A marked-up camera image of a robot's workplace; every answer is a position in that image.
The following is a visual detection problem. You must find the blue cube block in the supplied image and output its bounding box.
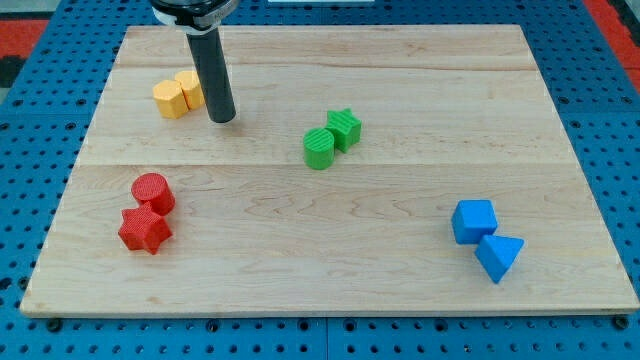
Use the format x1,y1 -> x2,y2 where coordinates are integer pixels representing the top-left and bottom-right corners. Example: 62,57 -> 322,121
451,199 -> 499,245

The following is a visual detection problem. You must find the red star block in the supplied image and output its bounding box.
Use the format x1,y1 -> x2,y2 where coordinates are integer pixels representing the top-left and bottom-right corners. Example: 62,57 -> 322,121
118,202 -> 173,255

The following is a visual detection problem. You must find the blue triangular prism block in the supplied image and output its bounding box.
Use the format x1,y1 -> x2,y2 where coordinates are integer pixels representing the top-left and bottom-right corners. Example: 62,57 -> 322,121
475,235 -> 525,284

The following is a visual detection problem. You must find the green cylinder block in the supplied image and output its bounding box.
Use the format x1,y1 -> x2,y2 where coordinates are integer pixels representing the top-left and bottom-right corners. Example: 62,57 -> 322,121
303,128 -> 335,170

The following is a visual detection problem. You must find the yellow rounded block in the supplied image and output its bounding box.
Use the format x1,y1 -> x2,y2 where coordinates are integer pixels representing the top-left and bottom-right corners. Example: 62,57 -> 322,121
174,70 -> 205,110

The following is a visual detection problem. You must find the green star block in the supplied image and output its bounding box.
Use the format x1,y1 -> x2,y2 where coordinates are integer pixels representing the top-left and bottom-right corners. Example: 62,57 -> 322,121
325,108 -> 362,153

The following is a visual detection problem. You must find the yellow hexagon block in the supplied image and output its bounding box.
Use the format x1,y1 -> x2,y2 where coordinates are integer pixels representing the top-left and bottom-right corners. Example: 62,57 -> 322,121
152,80 -> 189,119

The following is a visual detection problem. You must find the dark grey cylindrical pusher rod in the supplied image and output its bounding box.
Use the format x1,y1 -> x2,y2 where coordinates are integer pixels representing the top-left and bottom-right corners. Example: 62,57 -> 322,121
187,29 -> 236,123

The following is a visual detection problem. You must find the red cylinder block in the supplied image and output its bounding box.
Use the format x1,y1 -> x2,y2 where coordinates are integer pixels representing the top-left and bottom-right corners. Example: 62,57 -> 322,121
131,173 -> 175,216

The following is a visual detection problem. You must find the wooden board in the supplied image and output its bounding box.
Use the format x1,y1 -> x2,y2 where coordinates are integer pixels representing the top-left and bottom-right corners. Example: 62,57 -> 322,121
21,25 -> 639,318

